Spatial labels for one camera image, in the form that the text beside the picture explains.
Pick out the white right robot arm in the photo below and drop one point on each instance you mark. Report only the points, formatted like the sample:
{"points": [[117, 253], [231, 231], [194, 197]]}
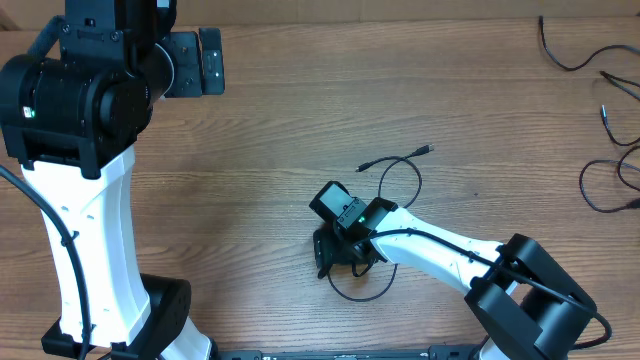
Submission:
{"points": [[529, 306]]}

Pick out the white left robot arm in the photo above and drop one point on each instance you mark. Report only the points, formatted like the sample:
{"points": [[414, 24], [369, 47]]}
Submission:
{"points": [[72, 108]]}

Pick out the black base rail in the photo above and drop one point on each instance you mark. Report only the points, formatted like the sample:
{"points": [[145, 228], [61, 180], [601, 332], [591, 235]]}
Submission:
{"points": [[434, 352]]}

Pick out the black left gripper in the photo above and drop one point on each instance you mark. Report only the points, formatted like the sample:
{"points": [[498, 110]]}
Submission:
{"points": [[188, 59]]}

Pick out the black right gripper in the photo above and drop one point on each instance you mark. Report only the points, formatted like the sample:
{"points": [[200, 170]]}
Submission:
{"points": [[330, 254]]}

